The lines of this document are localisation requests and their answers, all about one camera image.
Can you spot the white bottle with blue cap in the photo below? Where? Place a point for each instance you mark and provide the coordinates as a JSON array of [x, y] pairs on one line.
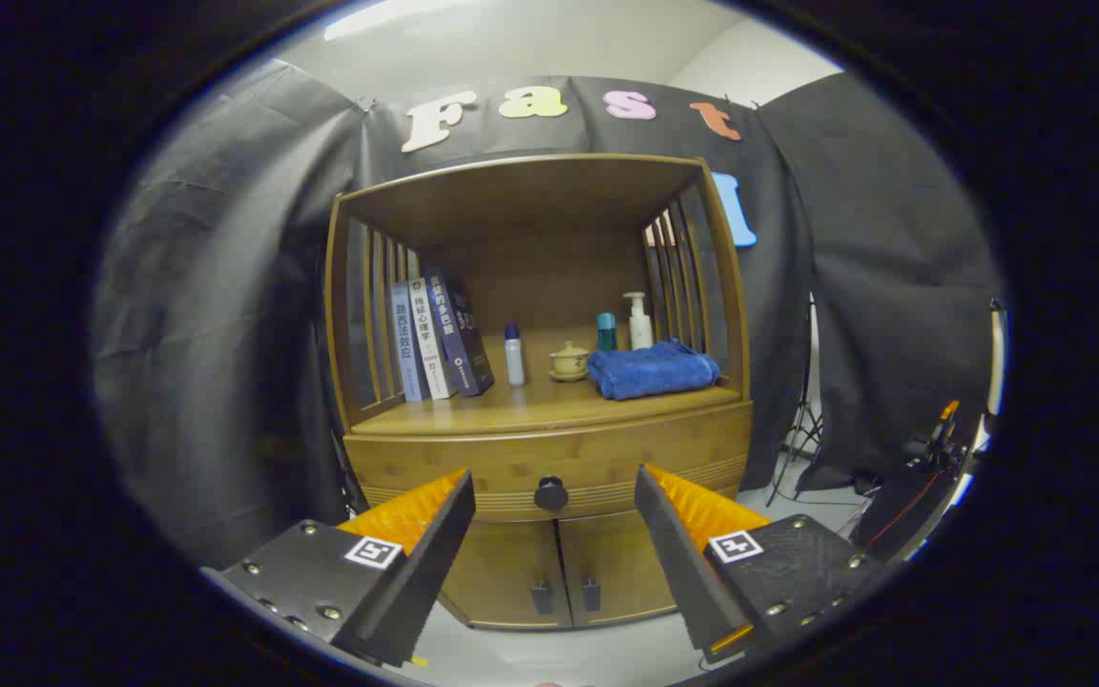
[[514, 363]]

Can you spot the wooden countertop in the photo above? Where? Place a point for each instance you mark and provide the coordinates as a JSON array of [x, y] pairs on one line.
[[511, 405]]

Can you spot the white book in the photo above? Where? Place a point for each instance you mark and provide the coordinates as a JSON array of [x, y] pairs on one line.
[[427, 339]]

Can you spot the teal bottle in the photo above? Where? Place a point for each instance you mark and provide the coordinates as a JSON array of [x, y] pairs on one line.
[[607, 334]]

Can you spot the dark navy book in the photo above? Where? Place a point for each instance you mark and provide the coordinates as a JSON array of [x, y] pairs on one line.
[[464, 343]]

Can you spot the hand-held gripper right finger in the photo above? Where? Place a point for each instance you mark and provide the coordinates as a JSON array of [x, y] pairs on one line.
[[678, 563]]

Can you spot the wooden cabinet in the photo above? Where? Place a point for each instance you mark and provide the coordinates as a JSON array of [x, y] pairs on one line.
[[530, 200]]

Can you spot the wooden drawer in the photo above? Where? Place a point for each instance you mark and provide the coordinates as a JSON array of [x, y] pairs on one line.
[[473, 458]]

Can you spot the beige lidded teacup with saucer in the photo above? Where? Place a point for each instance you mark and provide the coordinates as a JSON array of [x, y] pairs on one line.
[[569, 363]]

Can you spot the black device with orange tip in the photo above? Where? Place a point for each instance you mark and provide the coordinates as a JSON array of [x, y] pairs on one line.
[[912, 496]]

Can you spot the light blue book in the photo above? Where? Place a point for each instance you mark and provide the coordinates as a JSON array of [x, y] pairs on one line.
[[404, 343]]

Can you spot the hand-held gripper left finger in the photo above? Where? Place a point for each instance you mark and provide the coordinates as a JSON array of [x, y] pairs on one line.
[[435, 563]]

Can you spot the wooden cabinet door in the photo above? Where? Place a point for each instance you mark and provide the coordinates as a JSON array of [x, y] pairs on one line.
[[511, 572], [616, 563]]

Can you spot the folded blue towel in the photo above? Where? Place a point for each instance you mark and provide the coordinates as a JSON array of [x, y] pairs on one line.
[[650, 372]]

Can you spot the white pump bottle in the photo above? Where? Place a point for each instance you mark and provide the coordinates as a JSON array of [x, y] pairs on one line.
[[640, 329]]

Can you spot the black tripod stand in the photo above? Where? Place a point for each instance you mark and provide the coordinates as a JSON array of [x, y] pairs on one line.
[[809, 420]]

